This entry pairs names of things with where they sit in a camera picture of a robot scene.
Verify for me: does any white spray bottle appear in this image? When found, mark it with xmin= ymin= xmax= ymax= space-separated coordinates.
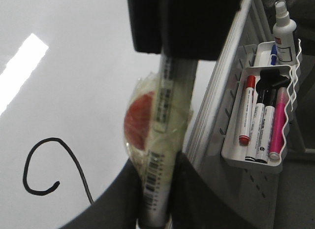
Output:
xmin=273 ymin=0 xmax=297 ymax=65

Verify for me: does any blue capped marker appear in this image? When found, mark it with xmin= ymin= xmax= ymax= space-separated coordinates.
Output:
xmin=269 ymin=44 xmax=278 ymax=65

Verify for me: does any black capped marker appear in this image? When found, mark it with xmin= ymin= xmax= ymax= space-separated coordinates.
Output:
xmin=255 ymin=89 xmax=278 ymax=164
xmin=245 ymin=90 xmax=266 ymax=162

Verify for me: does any white black whiteboard marker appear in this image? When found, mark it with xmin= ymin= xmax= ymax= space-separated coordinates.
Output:
xmin=125 ymin=54 xmax=198 ymax=229

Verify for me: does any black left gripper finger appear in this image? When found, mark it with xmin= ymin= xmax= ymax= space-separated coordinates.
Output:
xmin=127 ymin=0 xmax=241 ymax=61
xmin=63 ymin=153 xmax=249 ymax=229

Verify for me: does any pink highlighter marker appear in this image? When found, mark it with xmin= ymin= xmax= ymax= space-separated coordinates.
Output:
xmin=269 ymin=87 xmax=289 ymax=161

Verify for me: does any white marker tray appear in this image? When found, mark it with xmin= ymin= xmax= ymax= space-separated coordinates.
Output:
xmin=221 ymin=41 xmax=302 ymax=174

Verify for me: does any red capped marker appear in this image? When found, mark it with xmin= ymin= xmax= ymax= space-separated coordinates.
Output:
xmin=238 ymin=75 xmax=255 ymax=145

